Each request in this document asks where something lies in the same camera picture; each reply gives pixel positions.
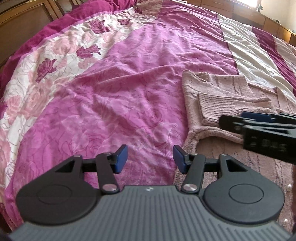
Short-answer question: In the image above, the wooden cabinet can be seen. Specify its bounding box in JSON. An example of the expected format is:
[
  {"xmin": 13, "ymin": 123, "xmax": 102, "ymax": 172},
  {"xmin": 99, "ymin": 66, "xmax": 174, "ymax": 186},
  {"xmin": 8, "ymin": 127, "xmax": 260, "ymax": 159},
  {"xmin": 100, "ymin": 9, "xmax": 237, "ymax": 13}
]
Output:
[{"xmin": 200, "ymin": 0, "xmax": 296, "ymax": 45}]

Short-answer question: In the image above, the pink knit cardigan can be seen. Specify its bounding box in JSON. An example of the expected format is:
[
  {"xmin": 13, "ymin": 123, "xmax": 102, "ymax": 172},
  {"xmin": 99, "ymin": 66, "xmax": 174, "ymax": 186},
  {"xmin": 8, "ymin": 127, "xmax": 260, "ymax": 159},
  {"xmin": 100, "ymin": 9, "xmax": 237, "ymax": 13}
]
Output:
[{"xmin": 172, "ymin": 70, "xmax": 296, "ymax": 234}]

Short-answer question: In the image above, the magenta floral bedspread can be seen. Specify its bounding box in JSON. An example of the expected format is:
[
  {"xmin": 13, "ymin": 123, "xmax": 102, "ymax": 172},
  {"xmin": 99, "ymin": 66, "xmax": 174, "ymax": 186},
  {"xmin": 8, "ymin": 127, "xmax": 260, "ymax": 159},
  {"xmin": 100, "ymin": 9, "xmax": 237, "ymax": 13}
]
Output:
[{"xmin": 0, "ymin": 0, "xmax": 296, "ymax": 232}]

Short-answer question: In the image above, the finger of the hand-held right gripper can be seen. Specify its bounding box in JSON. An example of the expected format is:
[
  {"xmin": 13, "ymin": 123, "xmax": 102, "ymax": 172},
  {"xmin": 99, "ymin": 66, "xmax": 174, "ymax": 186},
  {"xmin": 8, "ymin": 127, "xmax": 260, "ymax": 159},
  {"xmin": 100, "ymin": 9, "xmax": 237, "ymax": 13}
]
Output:
[{"xmin": 219, "ymin": 111, "xmax": 296, "ymax": 136}]

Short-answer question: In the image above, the wooden headboard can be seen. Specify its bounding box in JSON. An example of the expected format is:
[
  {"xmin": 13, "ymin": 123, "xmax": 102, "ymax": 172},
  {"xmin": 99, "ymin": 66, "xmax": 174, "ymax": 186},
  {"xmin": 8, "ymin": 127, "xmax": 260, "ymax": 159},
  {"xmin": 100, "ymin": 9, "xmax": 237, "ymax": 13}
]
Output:
[{"xmin": 0, "ymin": 0, "xmax": 79, "ymax": 69}]

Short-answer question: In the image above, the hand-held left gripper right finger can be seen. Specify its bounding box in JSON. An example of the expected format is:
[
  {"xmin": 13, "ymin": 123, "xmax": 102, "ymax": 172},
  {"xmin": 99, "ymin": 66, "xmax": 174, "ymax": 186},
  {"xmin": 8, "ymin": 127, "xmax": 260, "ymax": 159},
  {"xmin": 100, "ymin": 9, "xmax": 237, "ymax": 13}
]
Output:
[{"xmin": 172, "ymin": 145, "xmax": 249, "ymax": 194}]

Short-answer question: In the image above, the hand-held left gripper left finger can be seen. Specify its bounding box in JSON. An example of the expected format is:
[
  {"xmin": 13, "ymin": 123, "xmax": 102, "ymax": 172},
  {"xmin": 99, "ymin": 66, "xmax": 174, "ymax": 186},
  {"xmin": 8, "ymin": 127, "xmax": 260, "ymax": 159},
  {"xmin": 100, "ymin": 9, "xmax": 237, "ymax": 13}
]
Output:
[{"xmin": 54, "ymin": 144, "xmax": 129, "ymax": 194}]

